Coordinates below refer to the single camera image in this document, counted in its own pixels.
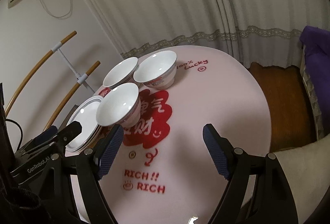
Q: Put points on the large grey-rimmed plate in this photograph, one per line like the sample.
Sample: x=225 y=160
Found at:
x=85 y=114

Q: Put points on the purple cloth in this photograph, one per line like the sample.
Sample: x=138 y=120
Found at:
x=316 y=42

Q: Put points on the cream pleated curtain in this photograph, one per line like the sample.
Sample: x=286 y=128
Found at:
x=262 y=31

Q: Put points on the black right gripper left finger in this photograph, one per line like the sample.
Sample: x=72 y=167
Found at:
x=91 y=165

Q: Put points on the small white bowl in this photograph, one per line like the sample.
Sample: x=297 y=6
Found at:
x=158 y=70

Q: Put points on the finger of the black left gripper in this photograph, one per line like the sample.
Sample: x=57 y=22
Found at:
x=57 y=143
x=38 y=141

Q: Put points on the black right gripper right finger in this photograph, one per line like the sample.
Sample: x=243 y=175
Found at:
x=272 y=200

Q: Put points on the beige cushion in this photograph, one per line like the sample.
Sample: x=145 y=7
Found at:
x=307 y=172

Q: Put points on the white bowl grey band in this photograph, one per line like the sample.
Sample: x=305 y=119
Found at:
x=121 y=73
x=121 y=106

